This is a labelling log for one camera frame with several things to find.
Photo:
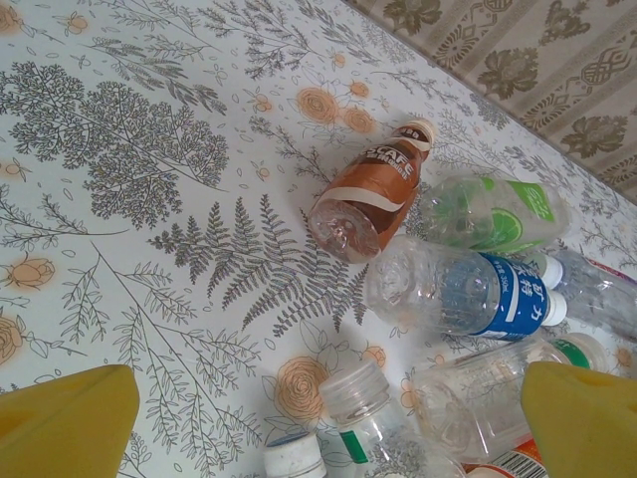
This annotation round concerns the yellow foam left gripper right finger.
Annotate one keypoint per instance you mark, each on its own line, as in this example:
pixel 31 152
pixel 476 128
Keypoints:
pixel 587 428

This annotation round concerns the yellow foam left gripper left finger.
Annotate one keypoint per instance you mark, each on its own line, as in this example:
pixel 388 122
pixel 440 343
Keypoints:
pixel 60 428

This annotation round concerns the orange label plastic bottle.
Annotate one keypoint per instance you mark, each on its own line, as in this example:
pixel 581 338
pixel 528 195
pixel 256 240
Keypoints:
pixel 512 463

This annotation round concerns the clear bottle green white cap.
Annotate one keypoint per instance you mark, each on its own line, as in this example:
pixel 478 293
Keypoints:
pixel 473 398

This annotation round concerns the long clear plastic bottle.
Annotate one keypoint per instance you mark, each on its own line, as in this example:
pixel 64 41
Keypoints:
pixel 597 299

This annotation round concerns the blue label clear plastic bottle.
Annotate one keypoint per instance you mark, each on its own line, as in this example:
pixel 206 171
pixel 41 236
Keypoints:
pixel 448 289

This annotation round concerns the clear bottle with clear cap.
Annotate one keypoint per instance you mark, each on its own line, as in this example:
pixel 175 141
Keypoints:
pixel 358 393

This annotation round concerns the green label clear plastic bottle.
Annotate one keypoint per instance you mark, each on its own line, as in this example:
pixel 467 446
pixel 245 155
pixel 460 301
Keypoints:
pixel 497 214

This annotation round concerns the white capped plastic bottle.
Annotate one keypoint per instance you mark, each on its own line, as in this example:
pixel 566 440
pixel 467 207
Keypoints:
pixel 291 458

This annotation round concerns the brown coffee label plastic bottle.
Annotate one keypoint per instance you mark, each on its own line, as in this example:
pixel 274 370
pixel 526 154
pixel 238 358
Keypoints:
pixel 373 199

